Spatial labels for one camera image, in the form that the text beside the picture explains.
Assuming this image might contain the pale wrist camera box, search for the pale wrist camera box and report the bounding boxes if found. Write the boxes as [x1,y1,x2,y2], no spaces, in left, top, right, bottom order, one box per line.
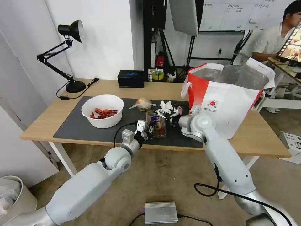
[137,119,148,133]

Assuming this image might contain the wooden table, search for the wooden table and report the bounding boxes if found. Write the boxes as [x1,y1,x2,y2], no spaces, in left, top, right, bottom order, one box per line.
[19,79,292,177]

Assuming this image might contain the silver power box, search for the silver power box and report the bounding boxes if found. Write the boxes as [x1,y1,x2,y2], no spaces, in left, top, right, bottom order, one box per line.
[144,201,178,224]

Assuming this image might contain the white round bowl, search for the white round bowl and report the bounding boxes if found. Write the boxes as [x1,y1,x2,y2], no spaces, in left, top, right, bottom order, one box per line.
[81,94,124,129]

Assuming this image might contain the red fire extinguisher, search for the red fire extinguisher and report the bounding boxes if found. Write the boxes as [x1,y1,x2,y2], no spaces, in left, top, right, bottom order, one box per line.
[156,52,165,68]

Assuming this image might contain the yellow green tape roll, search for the yellow green tape roll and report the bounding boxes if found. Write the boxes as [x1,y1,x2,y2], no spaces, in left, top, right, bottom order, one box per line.
[151,69,165,82]

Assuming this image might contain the clear plastic bag with bun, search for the clear plastic bag with bun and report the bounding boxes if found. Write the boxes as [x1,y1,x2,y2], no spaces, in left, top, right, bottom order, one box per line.
[129,97,157,112]

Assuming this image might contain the black tablet screen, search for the black tablet screen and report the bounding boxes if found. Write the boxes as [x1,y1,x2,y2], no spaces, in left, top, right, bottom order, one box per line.
[275,22,301,67]

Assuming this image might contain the red white takeout bag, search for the red white takeout bag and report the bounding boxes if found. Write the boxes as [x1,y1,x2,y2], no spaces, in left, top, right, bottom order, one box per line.
[181,57,276,140]

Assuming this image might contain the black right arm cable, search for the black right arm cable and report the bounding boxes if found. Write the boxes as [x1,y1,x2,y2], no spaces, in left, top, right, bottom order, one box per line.
[194,162,292,226]

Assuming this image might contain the white cardboard box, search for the white cardboard box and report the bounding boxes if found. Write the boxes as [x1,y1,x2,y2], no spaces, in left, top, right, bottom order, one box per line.
[278,132,301,164]

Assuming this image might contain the person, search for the person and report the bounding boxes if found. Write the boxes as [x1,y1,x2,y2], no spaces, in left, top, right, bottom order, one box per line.
[240,0,301,62]

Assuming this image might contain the black tissue box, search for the black tissue box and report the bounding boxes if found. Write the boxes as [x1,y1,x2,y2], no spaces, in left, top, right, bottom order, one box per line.
[117,70,144,88]

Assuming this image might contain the black lamp cable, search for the black lamp cable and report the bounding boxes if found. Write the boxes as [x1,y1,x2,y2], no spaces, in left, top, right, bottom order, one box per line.
[56,77,99,101]

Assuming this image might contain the dark grey desk mat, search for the dark grey desk mat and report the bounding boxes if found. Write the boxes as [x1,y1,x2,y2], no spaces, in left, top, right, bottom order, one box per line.
[53,96,204,148]

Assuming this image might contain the crumpled white tissue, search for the crumpled white tissue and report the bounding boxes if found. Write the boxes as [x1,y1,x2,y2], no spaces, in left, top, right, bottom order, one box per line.
[160,100,174,113]

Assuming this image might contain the white side table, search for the white side table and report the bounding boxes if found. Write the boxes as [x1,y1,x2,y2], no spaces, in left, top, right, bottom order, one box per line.
[265,62,301,111]

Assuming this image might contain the black desk lamp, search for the black desk lamp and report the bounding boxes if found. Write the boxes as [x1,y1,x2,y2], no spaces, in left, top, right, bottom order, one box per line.
[37,19,87,93]

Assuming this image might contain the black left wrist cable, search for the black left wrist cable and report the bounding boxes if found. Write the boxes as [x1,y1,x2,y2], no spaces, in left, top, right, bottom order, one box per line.
[114,122,139,149]

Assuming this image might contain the grey softbox light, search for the grey softbox light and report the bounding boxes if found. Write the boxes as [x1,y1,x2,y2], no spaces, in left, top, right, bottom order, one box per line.
[169,0,199,37]

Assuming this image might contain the grey trash bin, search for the grey trash bin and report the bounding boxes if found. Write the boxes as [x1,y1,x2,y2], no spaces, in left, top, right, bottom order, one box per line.
[0,175,38,219]

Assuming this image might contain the clear plastic food container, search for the clear plastic food container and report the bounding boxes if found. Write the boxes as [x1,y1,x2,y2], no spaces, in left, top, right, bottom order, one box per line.
[145,110,168,138]

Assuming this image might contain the black power box cable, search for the black power box cable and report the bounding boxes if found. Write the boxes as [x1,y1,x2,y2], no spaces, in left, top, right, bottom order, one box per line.
[129,213,212,226]

